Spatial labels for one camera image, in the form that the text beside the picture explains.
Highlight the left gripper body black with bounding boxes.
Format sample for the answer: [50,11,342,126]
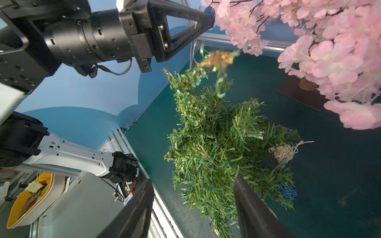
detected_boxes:
[117,1,167,73]

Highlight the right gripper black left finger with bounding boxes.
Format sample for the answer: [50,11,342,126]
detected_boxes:
[98,179,154,238]

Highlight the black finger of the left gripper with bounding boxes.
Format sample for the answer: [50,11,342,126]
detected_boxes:
[147,1,215,62]

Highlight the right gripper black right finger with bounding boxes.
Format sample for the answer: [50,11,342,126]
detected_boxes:
[234,177,294,238]

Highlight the string lights with rattan balls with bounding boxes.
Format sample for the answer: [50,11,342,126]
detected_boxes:
[190,5,315,200]

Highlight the small green christmas tree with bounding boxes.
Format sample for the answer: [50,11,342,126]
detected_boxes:
[165,51,299,238]

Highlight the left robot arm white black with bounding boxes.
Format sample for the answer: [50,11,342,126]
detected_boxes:
[1,1,216,183]

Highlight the pink cherry blossom tree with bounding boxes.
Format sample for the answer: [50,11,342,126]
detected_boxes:
[201,1,381,130]

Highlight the yellow white plastic bin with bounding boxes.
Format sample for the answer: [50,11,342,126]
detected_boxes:
[7,173,66,229]

